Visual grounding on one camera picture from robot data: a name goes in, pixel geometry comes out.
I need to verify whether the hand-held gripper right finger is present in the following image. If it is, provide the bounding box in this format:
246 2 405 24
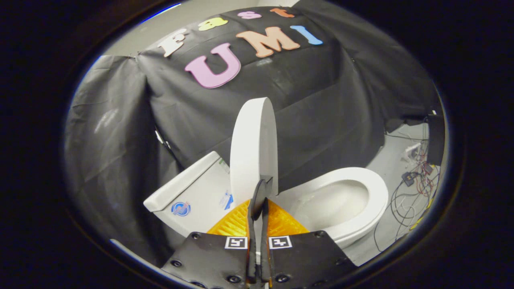
260 175 358 289

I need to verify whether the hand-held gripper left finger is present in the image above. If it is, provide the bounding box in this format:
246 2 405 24
161 179 266 289

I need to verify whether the white toilet lid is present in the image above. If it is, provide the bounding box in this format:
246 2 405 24
230 97 279 207

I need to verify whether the white toilet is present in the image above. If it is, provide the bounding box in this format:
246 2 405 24
143 151 389 250

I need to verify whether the white toilet seat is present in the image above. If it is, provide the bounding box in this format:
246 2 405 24
281 167 389 242

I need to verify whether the black backdrop cloth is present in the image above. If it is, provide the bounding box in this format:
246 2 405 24
64 0 442 266

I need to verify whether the black box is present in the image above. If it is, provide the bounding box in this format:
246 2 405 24
427 114 445 166

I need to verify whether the tangle of thin cables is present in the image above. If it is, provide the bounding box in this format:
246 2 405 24
373 120 442 253

